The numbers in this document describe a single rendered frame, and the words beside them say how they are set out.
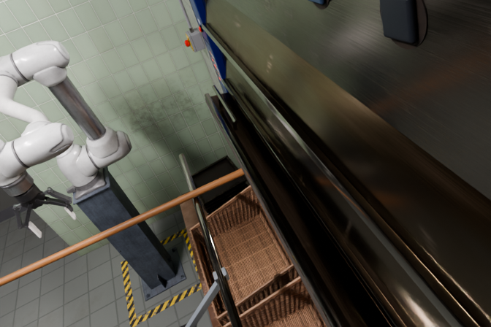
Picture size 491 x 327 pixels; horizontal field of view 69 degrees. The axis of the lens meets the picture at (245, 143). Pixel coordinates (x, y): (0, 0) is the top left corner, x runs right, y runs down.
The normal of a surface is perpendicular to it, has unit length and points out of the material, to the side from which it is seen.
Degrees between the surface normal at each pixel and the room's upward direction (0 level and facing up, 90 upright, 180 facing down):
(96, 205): 90
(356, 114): 70
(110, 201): 90
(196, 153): 90
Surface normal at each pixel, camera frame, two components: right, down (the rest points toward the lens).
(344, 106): -0.94, 0.13
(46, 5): 0.32, 0.53
